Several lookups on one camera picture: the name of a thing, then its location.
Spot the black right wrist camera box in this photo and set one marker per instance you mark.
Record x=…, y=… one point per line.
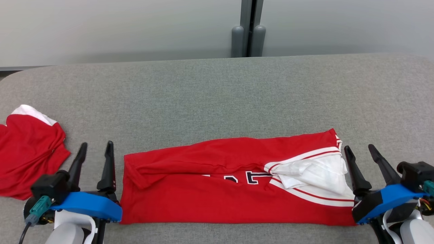
x=415, y=174

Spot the grey partition post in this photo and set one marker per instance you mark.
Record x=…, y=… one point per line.
x=244, y=13

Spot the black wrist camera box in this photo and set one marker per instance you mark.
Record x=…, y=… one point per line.
x=49, y=184
x=415, y=174

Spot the red white shorts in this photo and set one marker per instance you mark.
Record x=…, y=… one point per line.
x=27, y=156

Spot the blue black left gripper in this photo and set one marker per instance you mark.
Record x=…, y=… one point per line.
x=91, y=203

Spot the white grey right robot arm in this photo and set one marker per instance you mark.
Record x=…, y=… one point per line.
x=417, y=232

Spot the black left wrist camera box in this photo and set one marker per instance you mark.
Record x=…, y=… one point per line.
x=49, y=184

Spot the grey cylindrical post bumper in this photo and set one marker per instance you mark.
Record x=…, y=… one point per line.
x=258, y=40
x=237, y=40

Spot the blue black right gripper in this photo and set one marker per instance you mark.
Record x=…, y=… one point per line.
x=390, y=198

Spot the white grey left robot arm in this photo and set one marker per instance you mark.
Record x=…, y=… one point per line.
x=66, y=234

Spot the red white Bulls jersey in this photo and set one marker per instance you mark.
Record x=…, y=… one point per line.
x=203, y=200

